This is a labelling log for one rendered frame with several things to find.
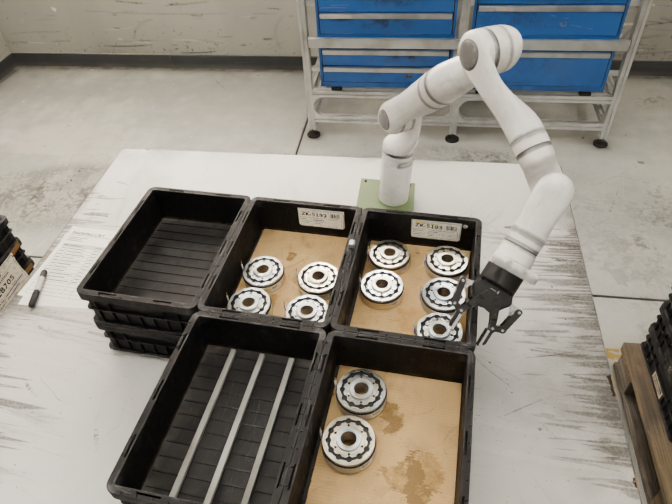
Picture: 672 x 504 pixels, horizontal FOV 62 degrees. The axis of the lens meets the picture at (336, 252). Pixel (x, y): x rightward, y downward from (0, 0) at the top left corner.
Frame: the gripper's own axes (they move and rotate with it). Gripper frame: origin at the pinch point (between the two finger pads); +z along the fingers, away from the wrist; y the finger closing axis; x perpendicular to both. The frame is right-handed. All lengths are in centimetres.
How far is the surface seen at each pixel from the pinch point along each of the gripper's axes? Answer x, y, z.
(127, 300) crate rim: -5, 66, 34
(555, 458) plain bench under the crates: -7.0, -30.5, 14.9
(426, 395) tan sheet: -2.1, -0.1, 16.2
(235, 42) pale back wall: -281, 190, -57
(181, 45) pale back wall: -283, 226, -37
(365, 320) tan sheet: -16.1, 18.0, 12.2
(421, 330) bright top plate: -11.3, 6.5, 6.6
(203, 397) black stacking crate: 2, 40, 40
